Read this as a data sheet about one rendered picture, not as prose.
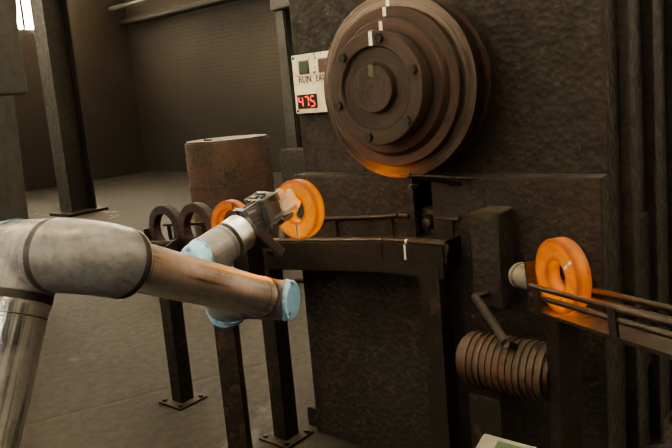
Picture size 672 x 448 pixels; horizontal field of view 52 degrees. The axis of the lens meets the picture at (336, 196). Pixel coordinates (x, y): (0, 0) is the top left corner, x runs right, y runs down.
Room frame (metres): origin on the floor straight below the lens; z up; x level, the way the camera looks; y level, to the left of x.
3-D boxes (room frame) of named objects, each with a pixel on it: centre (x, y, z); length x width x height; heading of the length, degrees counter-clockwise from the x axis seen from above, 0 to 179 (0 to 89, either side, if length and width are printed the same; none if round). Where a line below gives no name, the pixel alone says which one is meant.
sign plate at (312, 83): (2.09, 0.00, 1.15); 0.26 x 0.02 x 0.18; 50
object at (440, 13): (1.79, -0.19, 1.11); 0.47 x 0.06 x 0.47; 50
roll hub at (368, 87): (1.71, -0.13, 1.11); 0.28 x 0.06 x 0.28; 50
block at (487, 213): (1.65, -0.38, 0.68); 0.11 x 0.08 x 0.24; 140
